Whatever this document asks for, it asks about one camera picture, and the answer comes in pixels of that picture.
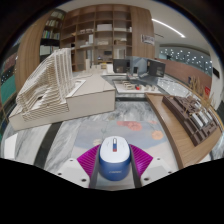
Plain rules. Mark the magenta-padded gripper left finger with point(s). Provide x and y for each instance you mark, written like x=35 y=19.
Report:
x=88 y=160

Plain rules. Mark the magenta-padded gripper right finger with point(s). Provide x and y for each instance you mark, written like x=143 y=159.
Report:
x=141 y=161

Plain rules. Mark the white and blue computer mouse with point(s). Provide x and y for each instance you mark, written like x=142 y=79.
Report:
x=114 y=160

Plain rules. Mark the pale blue printed mouse pad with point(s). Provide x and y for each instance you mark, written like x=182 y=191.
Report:
x=140 y=133

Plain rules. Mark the brown model on wooden board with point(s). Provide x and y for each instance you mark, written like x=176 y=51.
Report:
x=186 y=120

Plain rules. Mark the white architectural building model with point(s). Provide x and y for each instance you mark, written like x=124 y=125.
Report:
x=86 y=96

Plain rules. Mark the flat white site model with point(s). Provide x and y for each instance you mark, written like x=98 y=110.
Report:
x=133 y=87

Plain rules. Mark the wooden shelf unit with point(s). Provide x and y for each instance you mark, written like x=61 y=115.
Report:
x=103 y=36

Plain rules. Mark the bookshelf full of books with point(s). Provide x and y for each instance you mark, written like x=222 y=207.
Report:
x=51 y=33

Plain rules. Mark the long ceiling light strip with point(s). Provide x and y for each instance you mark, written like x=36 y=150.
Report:
x=168 y=27

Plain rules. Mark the wall sign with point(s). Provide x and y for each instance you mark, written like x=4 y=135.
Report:
x=148 y=39

